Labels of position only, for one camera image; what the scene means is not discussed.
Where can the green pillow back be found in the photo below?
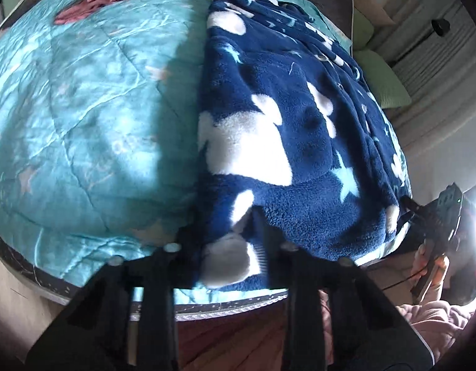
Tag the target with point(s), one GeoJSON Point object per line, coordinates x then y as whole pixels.
{"type": "Point", "coordinates": [363, 30]}

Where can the turquoise star quilt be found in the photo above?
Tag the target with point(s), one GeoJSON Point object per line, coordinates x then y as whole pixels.
{"type": "Point", "coordinates": [98, 130]}

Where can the green pillow front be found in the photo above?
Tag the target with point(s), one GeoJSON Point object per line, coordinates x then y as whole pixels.
{"type": "Point", "coordinates": [383, 82]}

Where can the navy fleece mouse-print onesie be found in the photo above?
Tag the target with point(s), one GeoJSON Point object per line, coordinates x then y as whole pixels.
{"type": "Point", "coordinates": [288, 123]}

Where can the person's right hand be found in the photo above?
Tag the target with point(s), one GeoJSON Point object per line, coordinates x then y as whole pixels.
{"type": "Point", "coordinates": [420, 268]}

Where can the black floor lamp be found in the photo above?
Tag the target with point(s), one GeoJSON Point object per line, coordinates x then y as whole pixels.
{"type": "Point", "coordinates": [439, 27]}

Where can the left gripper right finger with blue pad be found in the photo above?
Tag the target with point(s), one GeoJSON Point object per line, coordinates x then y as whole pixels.
{"type": "Point", "coordinates": [337, 318]}

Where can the grey pleated curtain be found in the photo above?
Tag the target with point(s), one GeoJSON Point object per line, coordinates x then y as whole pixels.
{"type": "Point", "coordinates": [439, 75]}

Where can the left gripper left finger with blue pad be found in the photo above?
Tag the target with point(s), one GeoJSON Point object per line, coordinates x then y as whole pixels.
{"type": "Point", "coordinates": [123, 318]}

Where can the beige pillow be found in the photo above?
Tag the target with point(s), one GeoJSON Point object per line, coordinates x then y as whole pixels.
{"type": "Point", "coordinates": [374, 12]}

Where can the green pillow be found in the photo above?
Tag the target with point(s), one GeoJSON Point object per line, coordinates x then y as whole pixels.
{"type": "Point", "coordinates": [363, 30]}
{"type": "Point", "coordinates": [383, 82]}

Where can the pink fleece sleeve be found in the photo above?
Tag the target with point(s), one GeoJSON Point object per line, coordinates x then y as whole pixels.
{"type": "Point", "coordinates": [438, 323]}

